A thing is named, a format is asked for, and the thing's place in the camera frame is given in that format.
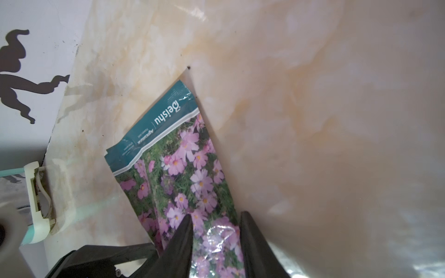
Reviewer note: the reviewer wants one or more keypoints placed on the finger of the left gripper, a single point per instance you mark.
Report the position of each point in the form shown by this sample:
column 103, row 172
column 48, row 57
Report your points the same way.
column 93, row 261

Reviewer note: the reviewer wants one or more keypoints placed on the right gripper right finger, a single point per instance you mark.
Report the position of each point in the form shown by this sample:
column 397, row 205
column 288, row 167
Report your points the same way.
column 259, row 259

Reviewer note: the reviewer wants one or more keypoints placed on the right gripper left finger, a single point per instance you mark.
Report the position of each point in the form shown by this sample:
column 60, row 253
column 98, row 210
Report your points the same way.
column 175, row 262

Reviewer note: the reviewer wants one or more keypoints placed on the purple flower packet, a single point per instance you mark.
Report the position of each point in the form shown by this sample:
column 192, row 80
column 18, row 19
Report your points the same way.
column 168, row 168

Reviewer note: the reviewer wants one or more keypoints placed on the mint green toaster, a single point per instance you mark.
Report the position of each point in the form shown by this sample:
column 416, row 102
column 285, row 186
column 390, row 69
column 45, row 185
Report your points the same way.
column 23, row 189

